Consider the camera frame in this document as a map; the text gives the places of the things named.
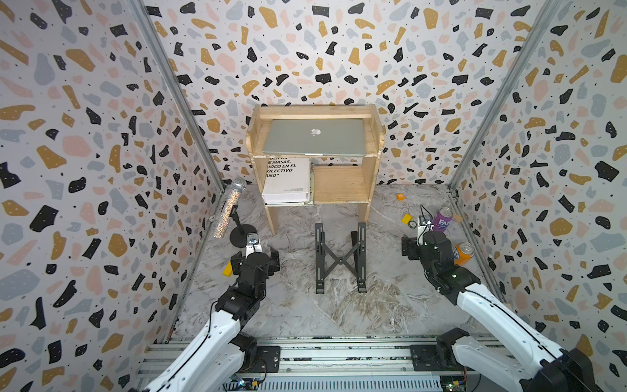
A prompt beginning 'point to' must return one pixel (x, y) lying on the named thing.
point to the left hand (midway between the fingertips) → (259, 250)
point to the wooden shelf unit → (332, 184)
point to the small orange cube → (400, 197)
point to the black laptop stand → (326, 260)
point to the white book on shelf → (289, 181)
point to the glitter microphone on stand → (228, 207)
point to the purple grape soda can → (442, 219)
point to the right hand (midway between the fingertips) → (418, 234)
